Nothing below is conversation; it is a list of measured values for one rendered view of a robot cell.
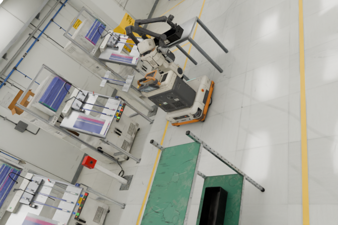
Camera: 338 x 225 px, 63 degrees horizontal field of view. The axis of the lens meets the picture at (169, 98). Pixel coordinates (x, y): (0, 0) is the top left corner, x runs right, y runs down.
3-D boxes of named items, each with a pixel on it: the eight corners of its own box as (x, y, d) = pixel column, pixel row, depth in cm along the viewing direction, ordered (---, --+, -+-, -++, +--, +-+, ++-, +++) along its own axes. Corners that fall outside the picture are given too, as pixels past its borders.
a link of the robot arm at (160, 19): (135, 26, 361) (136, 23, 351) (134, 22, 362) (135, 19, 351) (165, 22, 375) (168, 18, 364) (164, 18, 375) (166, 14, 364)
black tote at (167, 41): (154, 51, 419) (149, 47, 414) (157, 43, 428) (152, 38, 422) (180, 38, 378) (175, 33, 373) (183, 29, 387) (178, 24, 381)
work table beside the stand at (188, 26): (222, 72, 418) (188, 37, 379) (189, 83, 468) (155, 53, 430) (228, 50, 441) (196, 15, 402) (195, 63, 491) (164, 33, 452)
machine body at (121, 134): (141, 125, 500) (114, 107, 470) (129, 161, 461) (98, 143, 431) (120, 132, 544) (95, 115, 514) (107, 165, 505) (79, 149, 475)
